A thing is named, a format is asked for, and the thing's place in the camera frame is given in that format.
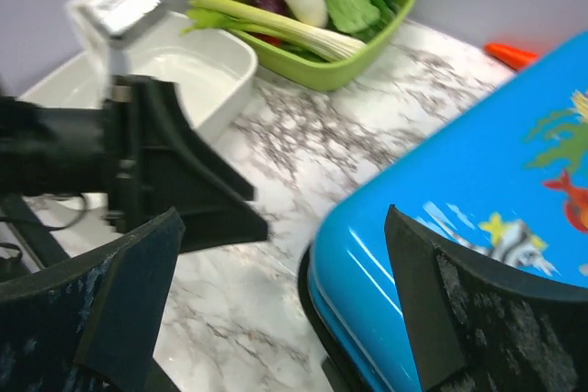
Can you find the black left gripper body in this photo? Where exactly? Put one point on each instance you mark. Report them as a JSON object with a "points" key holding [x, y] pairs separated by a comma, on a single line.
{"points": [[75, 151]]}

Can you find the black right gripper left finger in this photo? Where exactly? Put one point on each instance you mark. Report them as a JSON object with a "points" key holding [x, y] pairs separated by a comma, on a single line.
{"points": [[90, 323]]}

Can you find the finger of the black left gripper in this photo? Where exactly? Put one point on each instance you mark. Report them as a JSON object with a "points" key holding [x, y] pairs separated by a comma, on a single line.
{"points": [[212, 217], [164, 163]]}

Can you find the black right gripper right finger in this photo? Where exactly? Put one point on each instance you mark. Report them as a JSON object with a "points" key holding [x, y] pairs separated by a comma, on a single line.
{"points": [[475, 324]]}

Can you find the blue fish print suitcase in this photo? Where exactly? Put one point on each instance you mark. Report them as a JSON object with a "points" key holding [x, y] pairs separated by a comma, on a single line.
{"points": [[507, 179]]}

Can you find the white rectangular tray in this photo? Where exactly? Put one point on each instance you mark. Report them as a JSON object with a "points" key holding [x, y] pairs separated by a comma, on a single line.
{"points": [[212, 69]]}

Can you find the green white leek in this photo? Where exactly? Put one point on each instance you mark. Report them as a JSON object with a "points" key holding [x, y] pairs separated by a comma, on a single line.
{"points": [[236, 16]]}

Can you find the purple onion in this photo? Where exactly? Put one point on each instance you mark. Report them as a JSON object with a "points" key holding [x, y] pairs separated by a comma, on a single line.
{"points": [[274, 6]]}

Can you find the orange toy carrot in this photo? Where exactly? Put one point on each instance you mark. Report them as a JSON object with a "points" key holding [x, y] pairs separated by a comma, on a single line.
{"points": [[512, 57]]}

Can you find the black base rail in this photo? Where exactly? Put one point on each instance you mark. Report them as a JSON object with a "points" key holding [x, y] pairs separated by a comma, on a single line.
{"points": [[38, 243]]}

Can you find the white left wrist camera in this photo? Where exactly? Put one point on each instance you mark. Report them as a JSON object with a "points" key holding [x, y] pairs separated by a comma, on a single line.
{"points": [[107, 28]]}

